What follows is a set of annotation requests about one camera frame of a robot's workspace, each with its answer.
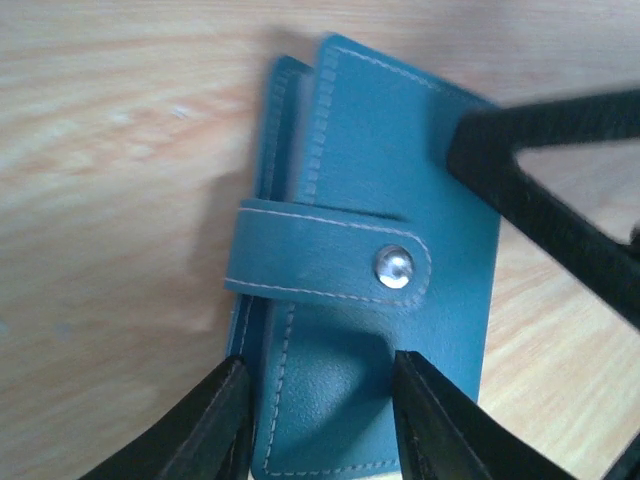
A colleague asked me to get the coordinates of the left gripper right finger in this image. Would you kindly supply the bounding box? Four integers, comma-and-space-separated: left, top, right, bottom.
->
390, 349, 541, 480

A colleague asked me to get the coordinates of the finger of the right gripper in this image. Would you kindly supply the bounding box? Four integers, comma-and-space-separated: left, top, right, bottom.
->
444, 87, 640, 331

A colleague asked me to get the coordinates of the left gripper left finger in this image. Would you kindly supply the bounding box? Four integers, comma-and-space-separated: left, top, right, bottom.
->
83, 355, 254, 479

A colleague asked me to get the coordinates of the teal leather card holder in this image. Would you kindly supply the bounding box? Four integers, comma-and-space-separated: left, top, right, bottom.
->
225, 35, 500, 479

